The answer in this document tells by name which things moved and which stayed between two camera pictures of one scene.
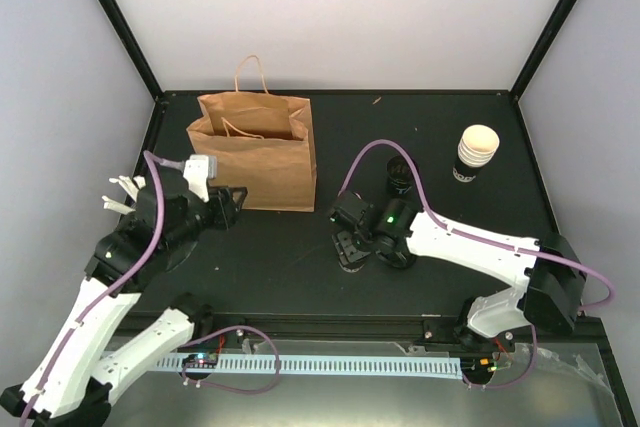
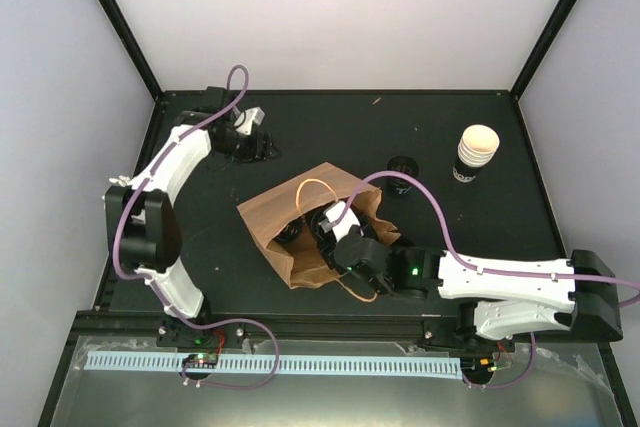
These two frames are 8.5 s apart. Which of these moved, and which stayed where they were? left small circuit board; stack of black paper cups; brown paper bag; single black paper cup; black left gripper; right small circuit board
Moved: black left gripper; single black paper cup; brown paper bag
Stayed: right small circuit board; stack of black paper cups; left small circuit board
